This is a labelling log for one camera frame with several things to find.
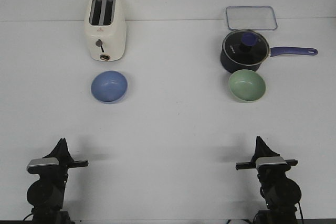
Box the dark blue saucepan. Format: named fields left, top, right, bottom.
left=220, top=43, right=318, bottom=73

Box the clear plastic container lid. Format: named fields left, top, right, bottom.
left=225, top=6, right=278, bottom=31

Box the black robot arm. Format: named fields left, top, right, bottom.
left=26, top=138, right=89, bottom=223
left=236, top=136, right=302, bottom=223

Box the blue bowl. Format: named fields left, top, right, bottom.
left=91, top=71, right=128, bottom=103

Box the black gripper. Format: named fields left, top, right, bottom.
left=235, top=136, right=298, bottom=179
left=41, top=138, right=89, bottom=179

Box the green bowl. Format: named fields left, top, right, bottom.
left=228, top=69, right=266, bottom=103

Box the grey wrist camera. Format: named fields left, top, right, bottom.
left=255, top=156, right=287, bottom=169
left=26, top=157, right=59, bottom=172

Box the cream white two-slot toaster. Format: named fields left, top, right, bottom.
left=84, top=0, right=127, bottom=61

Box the glass pot lid blue knob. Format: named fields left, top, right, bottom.
left=223, top=30, right=270, bottom=66

